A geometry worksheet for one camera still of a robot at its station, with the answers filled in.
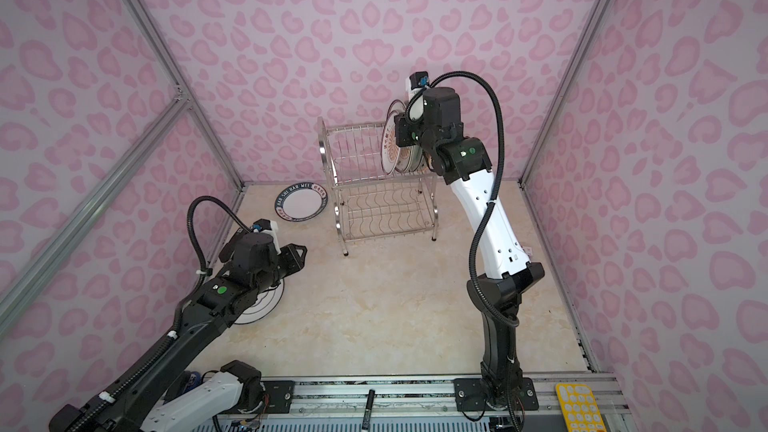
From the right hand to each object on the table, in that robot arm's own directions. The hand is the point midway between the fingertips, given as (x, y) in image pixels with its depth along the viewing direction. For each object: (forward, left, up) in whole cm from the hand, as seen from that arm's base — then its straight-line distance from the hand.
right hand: (400, 112), depth 69 cm
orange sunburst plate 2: (+2, -1, -14) cm, 14 cm away
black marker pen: (-53, +7, -46) cm, 71 cm away
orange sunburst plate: (+7, +3, -18) cm, 20 cm away
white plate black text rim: (+12, +38, -47) cm, 62 cm away
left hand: (-20, +24, -26) cm, 41 cm away
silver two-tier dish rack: (+8, +12, -42) cm, 44 cm away
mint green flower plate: (-1, -4, -13) cm, 13 cm away
